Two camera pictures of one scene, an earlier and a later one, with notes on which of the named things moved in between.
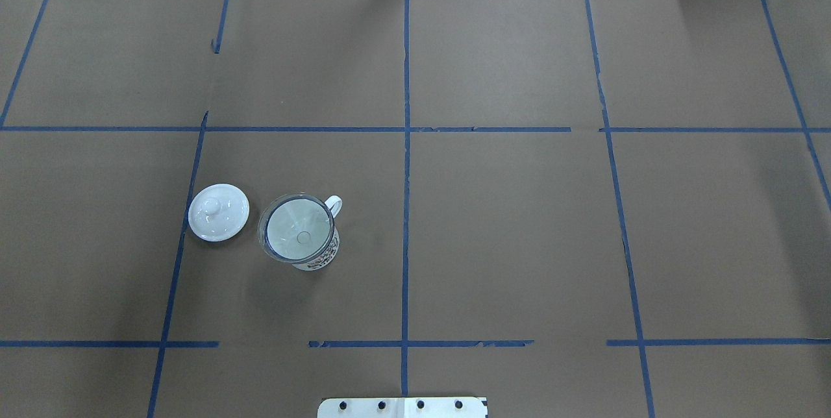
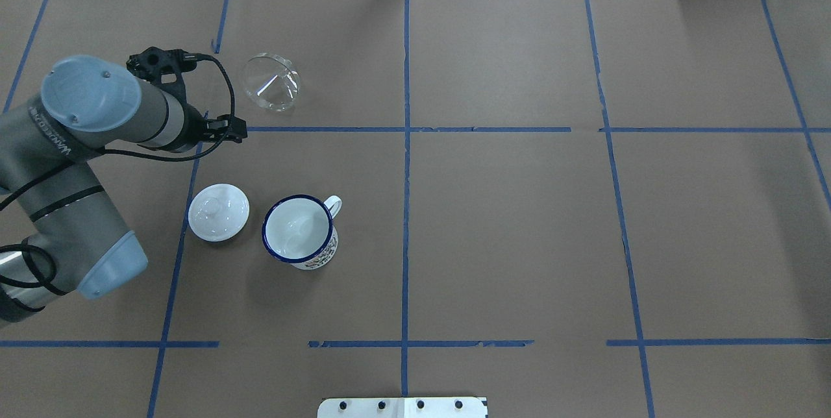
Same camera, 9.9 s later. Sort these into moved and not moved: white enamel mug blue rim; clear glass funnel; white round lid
Moved: clear glass funnel
Not moved: white round lid; white enamel mug blue rim
